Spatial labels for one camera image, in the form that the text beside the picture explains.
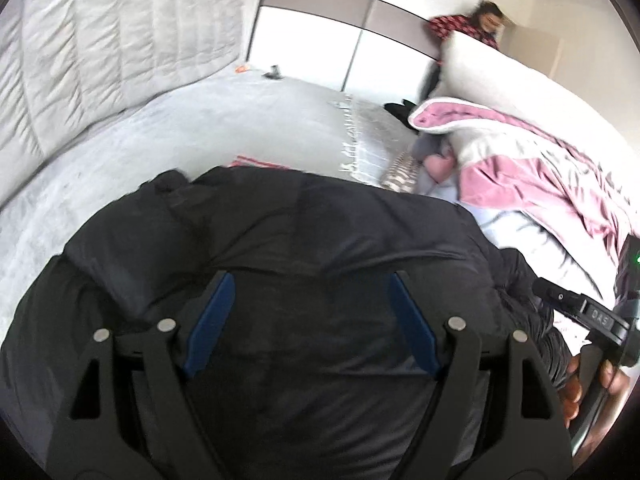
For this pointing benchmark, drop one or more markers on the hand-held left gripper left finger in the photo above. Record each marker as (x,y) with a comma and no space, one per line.
(210,320)

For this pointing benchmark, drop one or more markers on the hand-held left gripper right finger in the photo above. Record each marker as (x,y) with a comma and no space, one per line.
(412,325)

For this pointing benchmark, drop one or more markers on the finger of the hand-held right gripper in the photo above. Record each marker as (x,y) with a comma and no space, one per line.
(557,297)

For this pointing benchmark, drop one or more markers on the black puffer jacket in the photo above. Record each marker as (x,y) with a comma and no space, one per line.
(310,230)

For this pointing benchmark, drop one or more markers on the person's right hand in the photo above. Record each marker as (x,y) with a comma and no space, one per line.
(574,385)

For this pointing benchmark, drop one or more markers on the pink and grey blanket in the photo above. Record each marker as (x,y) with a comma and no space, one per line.
(525,170)

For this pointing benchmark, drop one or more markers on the striped beige cloth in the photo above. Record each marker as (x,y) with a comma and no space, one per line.
(400,172)

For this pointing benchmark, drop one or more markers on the pink cushion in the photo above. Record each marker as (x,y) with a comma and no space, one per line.
(440,166)

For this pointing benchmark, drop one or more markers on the patterned striped blanket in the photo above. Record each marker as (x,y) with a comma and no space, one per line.
(260,161)

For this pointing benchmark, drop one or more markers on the grey fringed throw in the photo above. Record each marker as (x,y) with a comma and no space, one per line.
(370,140)

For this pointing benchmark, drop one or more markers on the grey bed sheet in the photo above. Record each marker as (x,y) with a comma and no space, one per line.
(200,120)

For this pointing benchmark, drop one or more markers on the white pillow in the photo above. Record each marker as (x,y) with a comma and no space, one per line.
(525,90)

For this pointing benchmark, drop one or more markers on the dark cloth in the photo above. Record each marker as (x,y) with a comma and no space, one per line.
(400,112)

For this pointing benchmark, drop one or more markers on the small black clip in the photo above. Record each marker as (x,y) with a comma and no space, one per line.
(274,73)

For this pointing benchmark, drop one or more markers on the grey padded headboard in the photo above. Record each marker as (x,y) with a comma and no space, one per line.
(100,35)

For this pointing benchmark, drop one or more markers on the white wardrobe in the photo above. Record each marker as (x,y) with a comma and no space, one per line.
(310,30)

